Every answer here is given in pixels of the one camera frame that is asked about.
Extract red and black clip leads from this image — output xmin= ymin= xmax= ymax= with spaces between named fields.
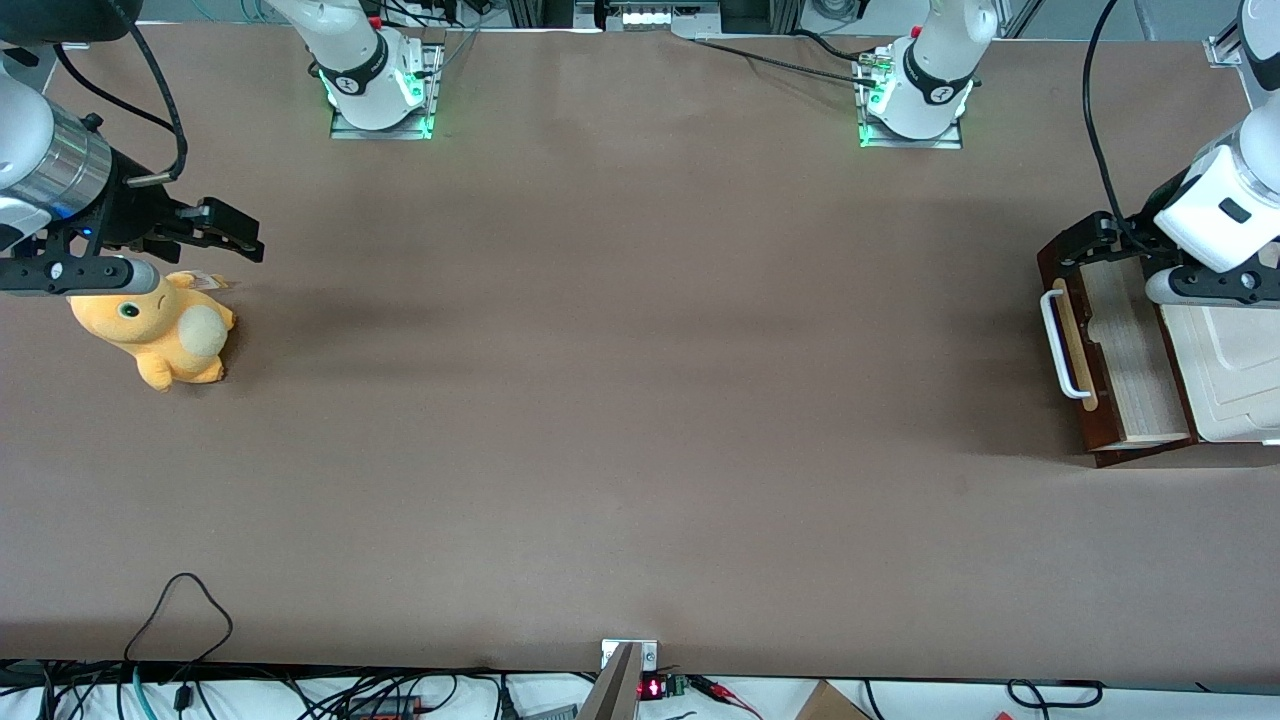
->
xmin=688 ymin=675 xmax=763 ymax=720

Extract aluminium profile bracket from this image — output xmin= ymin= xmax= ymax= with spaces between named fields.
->
xmin=1204 ymin=18 xmax=1251 ymax=68

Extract brown cardboard piece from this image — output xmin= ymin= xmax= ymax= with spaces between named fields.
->
xmin=794 ymin=680 xmax=872 ymax=720

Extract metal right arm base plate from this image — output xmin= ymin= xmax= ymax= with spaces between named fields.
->
xmin=329 ymin=42 xmax=444 ymax=141

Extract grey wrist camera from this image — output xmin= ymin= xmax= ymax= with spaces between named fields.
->
xmin=0 ymin=257 xmax=162 ymax=297
xmin=1145 ymin=263 xmax=1280 ymax=307

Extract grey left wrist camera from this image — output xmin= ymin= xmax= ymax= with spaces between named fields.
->
xmin=1145 ymin=263 xmax=1280 ymax=307

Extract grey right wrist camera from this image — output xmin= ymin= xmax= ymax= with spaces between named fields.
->
xmin=0 ymin=257 xmax=162 ymax=297

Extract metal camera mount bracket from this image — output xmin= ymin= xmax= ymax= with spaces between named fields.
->
xmin=578 ymin=639 xmax=660 ymax=720

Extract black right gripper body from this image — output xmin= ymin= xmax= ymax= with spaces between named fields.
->
xmin=45 ymin=150 xmax=208 ymax=261

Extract black coiled cable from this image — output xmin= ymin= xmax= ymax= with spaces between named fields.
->
xmin=1005 ymin=679 xmax=1107 ymax=712

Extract brown drawer with white handle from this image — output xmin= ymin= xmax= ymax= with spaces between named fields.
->
xmin=1037 ymin=238 xmax=1197 ymax=468

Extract long black table cable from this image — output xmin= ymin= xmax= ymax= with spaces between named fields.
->
xmin=688 ymin=36 xmax=883 ymax=87

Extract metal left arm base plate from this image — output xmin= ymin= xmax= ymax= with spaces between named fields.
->
xmin=855 ymin=48 xmax=964 ymax=151

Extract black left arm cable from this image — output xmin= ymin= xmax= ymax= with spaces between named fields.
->
xmin=1082 ymin=0 xmax=1153 ymax=253

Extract white lit device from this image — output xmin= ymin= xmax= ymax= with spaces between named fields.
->
xmin=604 ymin=0 xmax=722 ymax=32

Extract thin black looped cable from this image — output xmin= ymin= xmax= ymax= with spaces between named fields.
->
xmin=124 ymin=572 xmax=235 ymax=667

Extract orange plush toy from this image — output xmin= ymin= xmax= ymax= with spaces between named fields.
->
xmin=68 ymin=270 xmax=238 ymax=393

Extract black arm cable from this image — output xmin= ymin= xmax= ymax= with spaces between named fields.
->
xmin=1082 ymin=0 xmax=1153 ymax=253
xmin=50 ymin=20 xmax=191 ymax=189

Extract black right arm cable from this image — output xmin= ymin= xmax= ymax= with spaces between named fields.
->
xmin=50 ymin=20 xmax=191 ymax=189

